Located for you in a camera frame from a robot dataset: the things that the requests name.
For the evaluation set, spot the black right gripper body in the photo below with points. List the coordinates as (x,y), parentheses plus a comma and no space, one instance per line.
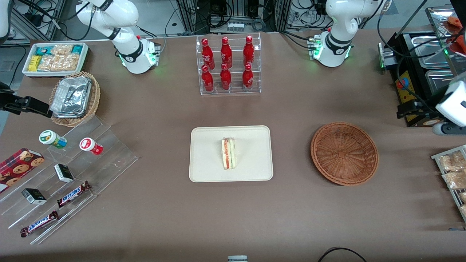
(8,102)

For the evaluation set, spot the clear acrylic bottle rack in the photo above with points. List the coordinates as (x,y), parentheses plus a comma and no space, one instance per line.
(236,91)

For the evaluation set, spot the white power strip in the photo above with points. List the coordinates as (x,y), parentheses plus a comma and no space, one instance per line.
(235,26)

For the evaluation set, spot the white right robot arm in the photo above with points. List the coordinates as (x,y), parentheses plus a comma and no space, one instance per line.
(131,54)

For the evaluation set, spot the small black carton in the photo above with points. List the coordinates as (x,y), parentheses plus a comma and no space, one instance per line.
(34,196)
(64,173)

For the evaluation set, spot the yellow snack pack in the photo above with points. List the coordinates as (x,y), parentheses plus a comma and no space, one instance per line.
(34,63)

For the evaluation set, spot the tan wicker basket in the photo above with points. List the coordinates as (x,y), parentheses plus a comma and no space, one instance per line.
(94,98)

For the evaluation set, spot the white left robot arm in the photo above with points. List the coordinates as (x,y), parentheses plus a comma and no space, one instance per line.
(333,51)

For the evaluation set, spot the green lidded cup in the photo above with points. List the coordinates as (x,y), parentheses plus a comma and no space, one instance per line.
(51,138)

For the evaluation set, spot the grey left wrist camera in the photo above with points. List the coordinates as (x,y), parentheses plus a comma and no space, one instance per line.
(449,128)

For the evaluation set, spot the red sausages on skewers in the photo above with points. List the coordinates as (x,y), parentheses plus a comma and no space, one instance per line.
(459,25)

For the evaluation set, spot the round brown wicker basket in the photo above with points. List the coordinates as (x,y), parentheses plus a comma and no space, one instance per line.
(344,153)

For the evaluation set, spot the triangle sandwich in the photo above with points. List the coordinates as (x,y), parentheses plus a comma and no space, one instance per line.
(229,154)

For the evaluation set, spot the clear bag of crackers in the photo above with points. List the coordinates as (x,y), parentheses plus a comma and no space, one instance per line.
(69,62)
(62,49)
(48,63)

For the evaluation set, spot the red cola bottle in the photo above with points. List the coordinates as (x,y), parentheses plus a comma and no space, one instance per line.
(207,80)
(207,54)
(225,79)
(248,78)
(248,51)
(226,54)

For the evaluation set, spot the black food warmer cabinet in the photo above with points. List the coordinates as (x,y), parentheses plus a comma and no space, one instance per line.
(407,91)

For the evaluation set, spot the Snickers chocolate bar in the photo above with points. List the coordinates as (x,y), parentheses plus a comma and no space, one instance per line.
(39,223)
(72,194)

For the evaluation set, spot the clear acrylic stepped stand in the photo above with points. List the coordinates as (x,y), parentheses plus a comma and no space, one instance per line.
(109,163)

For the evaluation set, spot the beige plastic tray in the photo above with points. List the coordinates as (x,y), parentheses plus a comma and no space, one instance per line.
(204,160)

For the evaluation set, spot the teal snack pack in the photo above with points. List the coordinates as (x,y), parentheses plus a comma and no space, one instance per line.
(43,50)
(77,49)

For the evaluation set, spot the red chocolate cookie box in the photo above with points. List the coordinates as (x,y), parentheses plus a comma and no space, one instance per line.
(18,168)

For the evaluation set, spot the steel warmer pan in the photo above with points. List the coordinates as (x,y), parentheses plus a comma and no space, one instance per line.
(431,52)
(438,80)

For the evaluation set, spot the stacked aluminium foil containers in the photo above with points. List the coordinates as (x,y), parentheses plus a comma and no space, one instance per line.
(71,97)

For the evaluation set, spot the white rectangular snack bin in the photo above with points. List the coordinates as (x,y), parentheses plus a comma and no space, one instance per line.
(54,74)

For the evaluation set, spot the small grey device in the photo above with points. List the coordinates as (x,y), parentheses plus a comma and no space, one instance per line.
(237,259)

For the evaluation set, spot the red lidded cup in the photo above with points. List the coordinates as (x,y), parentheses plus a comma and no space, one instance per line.
(89,145)

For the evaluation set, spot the clear bag of fried snacks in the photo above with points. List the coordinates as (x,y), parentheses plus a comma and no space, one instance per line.
(451,162)
(455,180)

